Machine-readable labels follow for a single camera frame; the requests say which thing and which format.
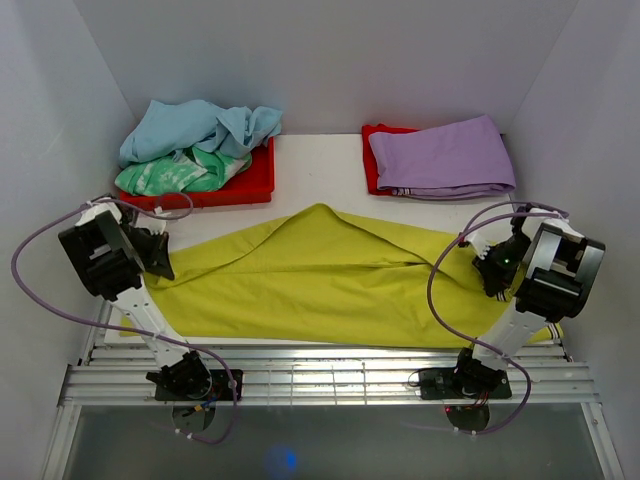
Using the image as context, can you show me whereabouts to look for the green white patterned garment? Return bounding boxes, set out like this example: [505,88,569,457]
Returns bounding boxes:
[115,147,252,196]

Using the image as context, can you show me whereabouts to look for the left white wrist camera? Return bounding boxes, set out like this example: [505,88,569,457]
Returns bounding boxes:
[145,207,167,235]

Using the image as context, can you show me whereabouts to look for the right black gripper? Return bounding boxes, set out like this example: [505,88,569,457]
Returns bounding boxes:
[471,233,530,296]

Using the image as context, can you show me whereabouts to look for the red plastic tray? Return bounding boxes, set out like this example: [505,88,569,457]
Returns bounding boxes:
[118,138,275,211]

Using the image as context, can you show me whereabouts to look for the folded red garment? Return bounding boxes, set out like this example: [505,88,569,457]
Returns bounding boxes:
[361,123,417,197]

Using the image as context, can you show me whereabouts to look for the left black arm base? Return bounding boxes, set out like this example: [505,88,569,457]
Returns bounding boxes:
[146,369,243,433]

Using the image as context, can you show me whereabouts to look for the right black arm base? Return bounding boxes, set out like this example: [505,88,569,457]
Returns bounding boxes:
[408,367,512,433]

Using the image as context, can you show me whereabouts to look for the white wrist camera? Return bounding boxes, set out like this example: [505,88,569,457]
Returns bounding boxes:
[145,207,167,235]
[458,231,493,260]

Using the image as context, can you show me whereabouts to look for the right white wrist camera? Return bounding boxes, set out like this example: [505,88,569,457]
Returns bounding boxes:
[458,231,493,260]

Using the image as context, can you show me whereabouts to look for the light blue garment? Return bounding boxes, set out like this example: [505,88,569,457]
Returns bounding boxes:
[118,100,283,168]

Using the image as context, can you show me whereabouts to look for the aluminium rail frame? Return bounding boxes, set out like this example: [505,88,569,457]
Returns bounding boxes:
[42,329,623,479]

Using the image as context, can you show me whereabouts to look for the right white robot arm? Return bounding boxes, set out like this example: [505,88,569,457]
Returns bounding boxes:
[451,203,606,397]

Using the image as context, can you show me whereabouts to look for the yellow-green trousers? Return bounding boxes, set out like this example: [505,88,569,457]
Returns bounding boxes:
[119,202,569,350]

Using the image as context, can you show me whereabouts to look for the folded purple trousers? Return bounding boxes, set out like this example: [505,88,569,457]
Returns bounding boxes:
[369,115,516,200]

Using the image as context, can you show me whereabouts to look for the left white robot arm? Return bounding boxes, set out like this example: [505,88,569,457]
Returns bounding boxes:
[58,200,213,400]

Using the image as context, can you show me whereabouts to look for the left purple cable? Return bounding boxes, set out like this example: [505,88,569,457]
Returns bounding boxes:
[10,193,240,445]

